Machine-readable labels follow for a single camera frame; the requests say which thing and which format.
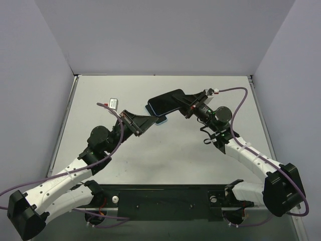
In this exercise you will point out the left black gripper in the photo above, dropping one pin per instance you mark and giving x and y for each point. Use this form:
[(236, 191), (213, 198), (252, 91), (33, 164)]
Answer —
[(130, 123)]

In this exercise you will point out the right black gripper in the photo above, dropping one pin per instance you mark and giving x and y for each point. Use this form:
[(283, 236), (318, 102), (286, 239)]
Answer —
[(196, 105)]

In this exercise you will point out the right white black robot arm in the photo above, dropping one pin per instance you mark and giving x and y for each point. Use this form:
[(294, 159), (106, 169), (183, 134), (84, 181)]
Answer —
[(280, 189)]

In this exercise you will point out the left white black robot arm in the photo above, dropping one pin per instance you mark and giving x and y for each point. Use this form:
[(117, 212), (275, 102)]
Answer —
[(32, 210)]

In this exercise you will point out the phone in light blue case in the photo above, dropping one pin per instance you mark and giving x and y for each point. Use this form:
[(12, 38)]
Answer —
[(160, 119)]

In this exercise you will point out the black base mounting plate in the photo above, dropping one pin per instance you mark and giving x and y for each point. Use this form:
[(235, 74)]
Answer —
[(170, 202)]

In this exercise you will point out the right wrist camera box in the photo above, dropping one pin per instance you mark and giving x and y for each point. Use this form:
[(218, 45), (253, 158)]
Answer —
[(210, 93)]

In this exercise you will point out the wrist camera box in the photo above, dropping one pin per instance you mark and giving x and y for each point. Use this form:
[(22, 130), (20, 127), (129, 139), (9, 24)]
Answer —
[(210, 93), (113, 103)]

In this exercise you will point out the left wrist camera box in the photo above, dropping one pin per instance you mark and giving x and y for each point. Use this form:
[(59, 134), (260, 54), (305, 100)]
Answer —
[(113, 103)]

